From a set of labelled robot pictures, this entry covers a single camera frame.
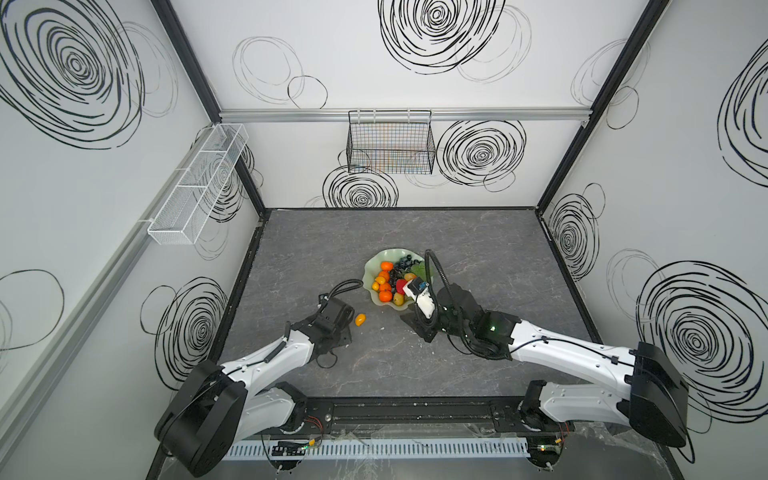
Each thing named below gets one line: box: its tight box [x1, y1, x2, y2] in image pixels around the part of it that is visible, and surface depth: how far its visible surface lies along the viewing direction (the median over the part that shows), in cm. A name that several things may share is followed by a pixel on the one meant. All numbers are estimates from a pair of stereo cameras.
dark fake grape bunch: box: [390, 254, 422, 288], surface depth 98 cm
